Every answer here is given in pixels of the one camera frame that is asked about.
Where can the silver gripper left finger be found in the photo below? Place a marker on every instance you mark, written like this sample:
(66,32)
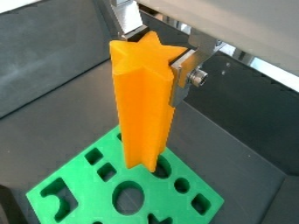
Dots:
(129,26)

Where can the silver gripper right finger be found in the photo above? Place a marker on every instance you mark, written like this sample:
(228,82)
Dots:
(187,64)

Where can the orange star-shaped prism block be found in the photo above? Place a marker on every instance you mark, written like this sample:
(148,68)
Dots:
(143,81)

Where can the green shape-sorter board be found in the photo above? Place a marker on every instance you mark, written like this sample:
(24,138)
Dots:
(93,190)

